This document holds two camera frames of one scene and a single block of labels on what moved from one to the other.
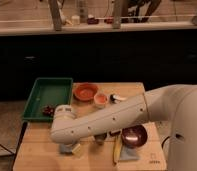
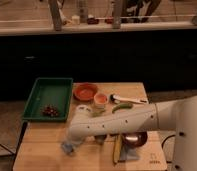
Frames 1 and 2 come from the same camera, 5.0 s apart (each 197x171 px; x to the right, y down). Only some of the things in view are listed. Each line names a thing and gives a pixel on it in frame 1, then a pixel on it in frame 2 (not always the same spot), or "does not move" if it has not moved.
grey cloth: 128,154 does not move
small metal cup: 100,138 does not move
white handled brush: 115,98 does not move
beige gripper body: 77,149 → 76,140
